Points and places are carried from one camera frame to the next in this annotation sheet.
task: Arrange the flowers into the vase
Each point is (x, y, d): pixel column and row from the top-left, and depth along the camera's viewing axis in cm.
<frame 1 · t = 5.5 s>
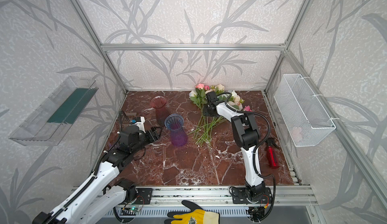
left hand: (160, 125, 79), fingers open
right hand: (207, 107, 105), fingers closed
purple glass vase: (174, 122, 84), point 17 cm above the table
red glass vase: (158, 102, 93), point 18 cm above the table
pile of artificial flowers: (203, 129, 100), on the table

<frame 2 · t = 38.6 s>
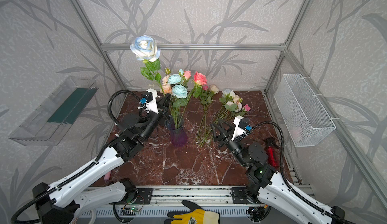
left hand: (170, 90, 62), fingers closed
right hand: (215, 118, 61), fingers open
light blue flower stem: (177, 108, 77), point 28 cm above the table
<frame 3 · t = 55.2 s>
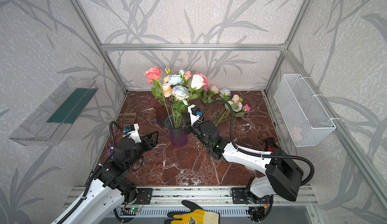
left hand: (157, 129, 76), fingers open
right hand: (183, 108, 72), fingers closed
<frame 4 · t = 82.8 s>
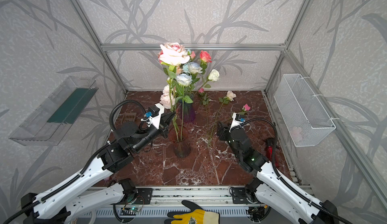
left hand: (175, 108, 61), fingers closed
right hand: (222, 118, 75), fingers open
purple glass vase: (192, 112, 99), point 9 cm above the table
red glass vase: (178, 134, 79), point 18 cm above the table
